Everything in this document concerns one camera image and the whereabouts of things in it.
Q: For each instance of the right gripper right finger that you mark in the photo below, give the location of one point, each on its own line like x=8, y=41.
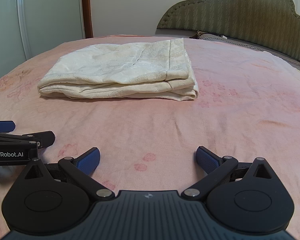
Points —
x=217, y=169

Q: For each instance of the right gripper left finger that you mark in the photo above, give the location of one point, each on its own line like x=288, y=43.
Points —
x=79, y=170

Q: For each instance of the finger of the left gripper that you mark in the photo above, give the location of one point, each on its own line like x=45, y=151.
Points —
x=44, y=139
x=7, y=126

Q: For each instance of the cream white pants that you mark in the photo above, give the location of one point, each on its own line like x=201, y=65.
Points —
x=160, y=69

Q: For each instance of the pink floral bed sheet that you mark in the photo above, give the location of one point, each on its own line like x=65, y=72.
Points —
x=248, y=106

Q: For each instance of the striped grey pillow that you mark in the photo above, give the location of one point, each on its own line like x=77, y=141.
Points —
x=202, y=35

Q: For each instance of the green upholstered headboard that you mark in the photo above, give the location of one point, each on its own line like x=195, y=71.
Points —
x=270, y=23

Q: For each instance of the brown wooden door frame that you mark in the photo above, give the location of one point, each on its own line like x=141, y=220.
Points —
x=87, y=21

